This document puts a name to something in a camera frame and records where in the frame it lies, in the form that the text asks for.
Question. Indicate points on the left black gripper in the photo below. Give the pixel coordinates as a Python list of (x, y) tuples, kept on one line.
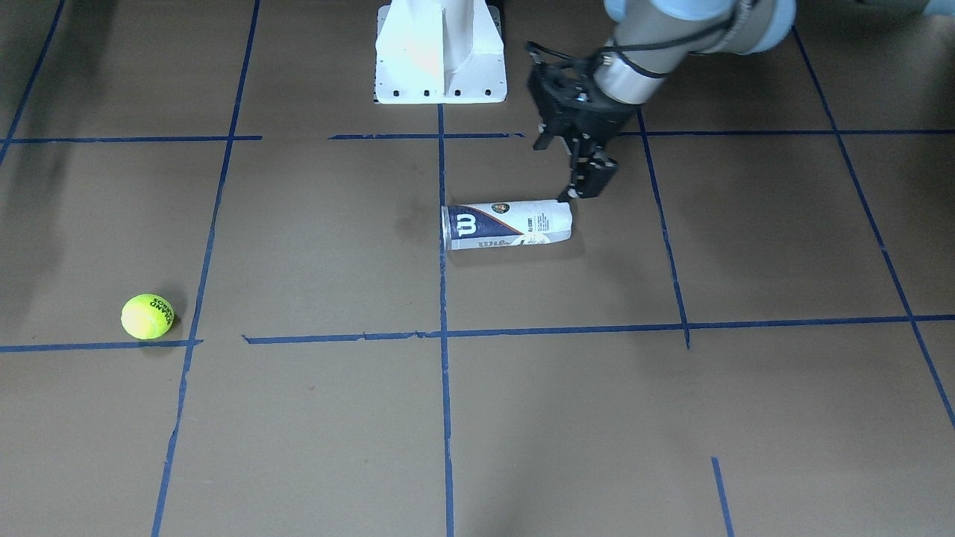
[(595, 118)]

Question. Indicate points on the white mounting post with base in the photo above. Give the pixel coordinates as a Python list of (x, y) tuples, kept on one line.
[(431, 52)]

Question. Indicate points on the tennis ball with black lettering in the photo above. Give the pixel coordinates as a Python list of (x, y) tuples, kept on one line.
[(147, 317)]

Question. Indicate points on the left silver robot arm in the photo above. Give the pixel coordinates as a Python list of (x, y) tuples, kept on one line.
[(651, 39)]

